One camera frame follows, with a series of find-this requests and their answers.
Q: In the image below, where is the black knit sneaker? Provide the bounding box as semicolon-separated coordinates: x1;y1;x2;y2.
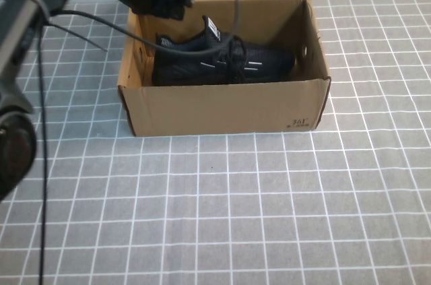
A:
153;15;296;86

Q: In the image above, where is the thin black cable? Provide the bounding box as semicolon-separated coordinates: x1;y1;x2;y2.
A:
35;18;48;285

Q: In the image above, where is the brown cardboard shoe box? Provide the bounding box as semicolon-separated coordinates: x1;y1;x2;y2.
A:
117;0;333;137

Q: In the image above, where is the grey white-grid tablecloth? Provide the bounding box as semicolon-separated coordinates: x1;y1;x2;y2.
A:
0;0;431;285

